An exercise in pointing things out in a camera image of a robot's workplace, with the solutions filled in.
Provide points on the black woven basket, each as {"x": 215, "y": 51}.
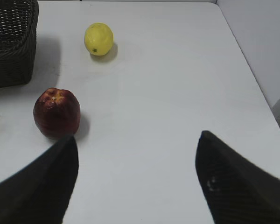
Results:
{"x": 18, "y": 23}

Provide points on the yellow lemon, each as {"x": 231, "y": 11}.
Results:
{"x": 98, "y": 39}

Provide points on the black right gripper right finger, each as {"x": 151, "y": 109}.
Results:
{"x": 236, "y": 190}

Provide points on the red apple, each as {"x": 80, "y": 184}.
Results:
{"x": 57, "y": 113}

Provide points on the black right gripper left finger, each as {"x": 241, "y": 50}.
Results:
{"x": 40, "y": 193}

